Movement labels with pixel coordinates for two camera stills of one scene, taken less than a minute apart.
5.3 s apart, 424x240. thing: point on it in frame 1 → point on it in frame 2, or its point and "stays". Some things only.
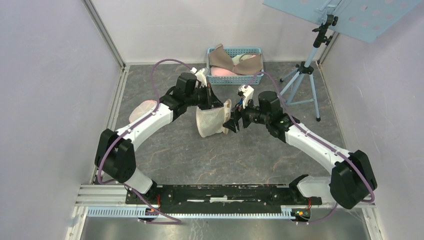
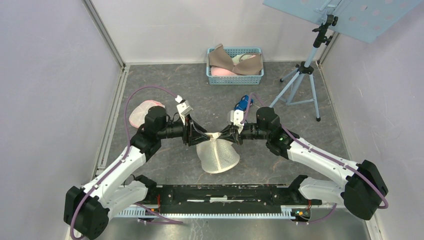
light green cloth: x=238 y=58 stays
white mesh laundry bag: x=141 y=109 stays
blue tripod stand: x=301 y=86 stays
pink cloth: x=218 y=71 stays
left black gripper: x=211 y=101 → x=193 y=133
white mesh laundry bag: x=211 y=121 → x=217 y=155
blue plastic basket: x=247 y=79 stays
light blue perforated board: x=365 y=20 stays
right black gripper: x=233 y=125 → x=231 y=134
